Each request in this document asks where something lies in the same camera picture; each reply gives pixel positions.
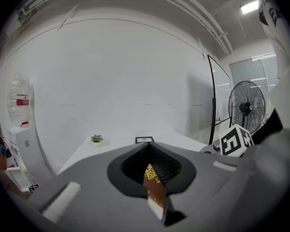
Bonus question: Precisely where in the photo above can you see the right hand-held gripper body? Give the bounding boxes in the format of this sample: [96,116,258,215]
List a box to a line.
[199,123,255,158]

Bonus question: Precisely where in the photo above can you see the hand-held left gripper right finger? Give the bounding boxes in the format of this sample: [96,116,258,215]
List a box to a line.
[150,142,256,232]

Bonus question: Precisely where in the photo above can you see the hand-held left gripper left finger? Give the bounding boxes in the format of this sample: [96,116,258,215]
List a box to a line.
[28,142,165,232]

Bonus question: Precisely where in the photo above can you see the brown book with yellow pattern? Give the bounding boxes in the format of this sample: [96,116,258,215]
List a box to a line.
[142,163,170,223]

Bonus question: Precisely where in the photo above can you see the black standing fan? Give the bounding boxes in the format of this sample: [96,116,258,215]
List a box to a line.
[228,80,266,135]

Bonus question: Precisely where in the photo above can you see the black framed whiteboard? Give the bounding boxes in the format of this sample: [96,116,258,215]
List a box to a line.
[207,54,232,146]

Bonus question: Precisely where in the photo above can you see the small potted green plant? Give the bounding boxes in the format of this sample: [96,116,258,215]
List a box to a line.
[90,134,105,148]

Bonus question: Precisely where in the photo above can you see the frosted glass door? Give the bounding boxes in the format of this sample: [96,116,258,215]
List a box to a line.
[229,53,277,128]

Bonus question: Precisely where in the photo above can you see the white water dispenser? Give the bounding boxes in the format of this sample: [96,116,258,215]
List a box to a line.
[6,126,53,193]

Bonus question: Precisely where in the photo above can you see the person's white printed shirt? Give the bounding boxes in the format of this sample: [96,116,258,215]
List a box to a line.
[257,0,290,130]

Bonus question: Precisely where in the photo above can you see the clear water bottle red label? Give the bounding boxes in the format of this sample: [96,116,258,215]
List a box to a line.
[6,72,35,126]

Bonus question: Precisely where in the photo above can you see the white ceiling pipes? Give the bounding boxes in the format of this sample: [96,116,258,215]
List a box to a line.
[16,0,234,55]

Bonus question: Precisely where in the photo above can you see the rectangular ceiling light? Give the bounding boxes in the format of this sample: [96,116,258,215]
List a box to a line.
[239,0,260,15]

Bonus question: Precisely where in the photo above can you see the black picture frame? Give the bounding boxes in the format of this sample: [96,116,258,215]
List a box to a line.
[135,136,156,145]

